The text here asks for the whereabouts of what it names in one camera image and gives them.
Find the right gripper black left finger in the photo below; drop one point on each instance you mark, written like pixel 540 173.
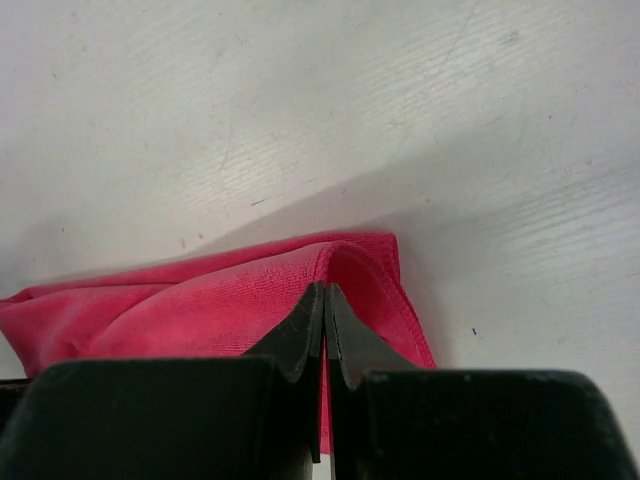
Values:
pixel 295 347

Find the pink towel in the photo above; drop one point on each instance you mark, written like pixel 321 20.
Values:
pixel 212 306

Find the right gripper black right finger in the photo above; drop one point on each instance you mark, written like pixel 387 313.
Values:
pixel 353 349

